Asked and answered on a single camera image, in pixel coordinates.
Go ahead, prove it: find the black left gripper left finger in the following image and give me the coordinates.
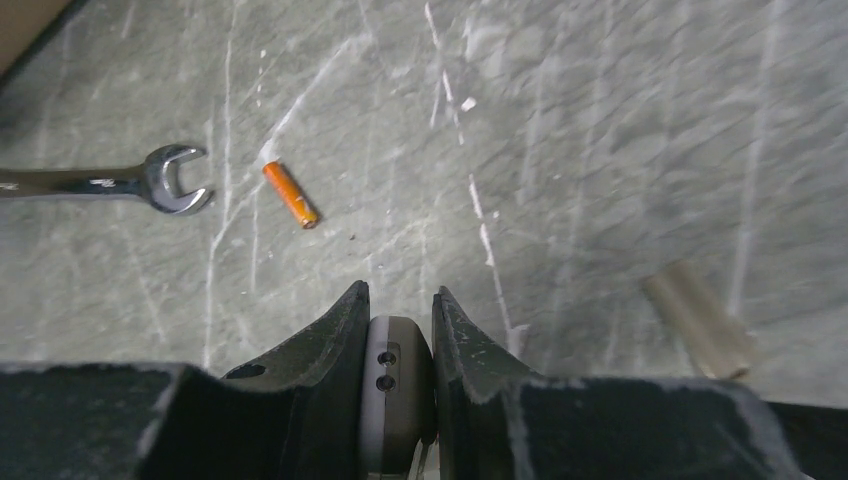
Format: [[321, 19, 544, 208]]
[[1, 281, 370, 479]]

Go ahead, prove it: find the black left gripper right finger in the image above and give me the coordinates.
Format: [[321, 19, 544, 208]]
[[432, 288, 802, 479]]

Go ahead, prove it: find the white remote control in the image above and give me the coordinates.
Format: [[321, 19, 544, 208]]
[[358, 316, 437, 479]]

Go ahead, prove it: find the orange AAA battery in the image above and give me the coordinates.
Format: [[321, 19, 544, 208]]
[[262, 162, 320, 229]]

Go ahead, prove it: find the beige battery compartment cover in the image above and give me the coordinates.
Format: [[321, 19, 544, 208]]
[[641, 260, 757, 380]]

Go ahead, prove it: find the silver open-end wrench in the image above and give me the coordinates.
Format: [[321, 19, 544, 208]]
[[1, 144, 214, 215]]

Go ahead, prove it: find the tan plastic toolbox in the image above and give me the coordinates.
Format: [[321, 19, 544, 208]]
[[1, 0, 86, 88]]

